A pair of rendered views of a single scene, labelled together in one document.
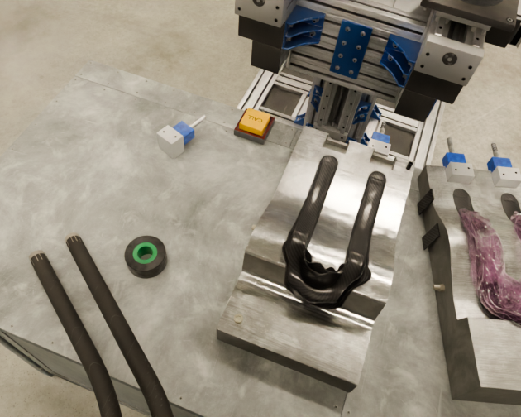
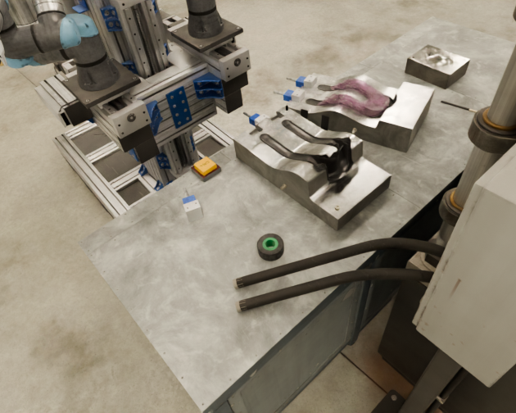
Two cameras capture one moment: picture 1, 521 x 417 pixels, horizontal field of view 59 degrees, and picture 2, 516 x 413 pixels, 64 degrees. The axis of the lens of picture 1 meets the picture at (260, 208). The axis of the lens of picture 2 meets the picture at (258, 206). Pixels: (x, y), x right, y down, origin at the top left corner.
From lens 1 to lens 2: 80 cm
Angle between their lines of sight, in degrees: 30
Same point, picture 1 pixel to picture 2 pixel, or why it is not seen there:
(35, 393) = not seen: outside the picture
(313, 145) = (249, 139)
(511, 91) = not seen: hidden behind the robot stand
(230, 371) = (358, 231)
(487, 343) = (394, 119)
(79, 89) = (103, 255)
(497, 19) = (234, 31)
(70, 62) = not seen: outside the picture
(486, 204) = (320, 95)
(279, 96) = (128, 192)
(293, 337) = (357, 189)
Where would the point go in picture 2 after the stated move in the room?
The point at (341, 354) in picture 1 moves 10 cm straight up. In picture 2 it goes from (373, 174) to (377, 152)
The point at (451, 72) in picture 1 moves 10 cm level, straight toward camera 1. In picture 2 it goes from (242, 67) to (254, 78)
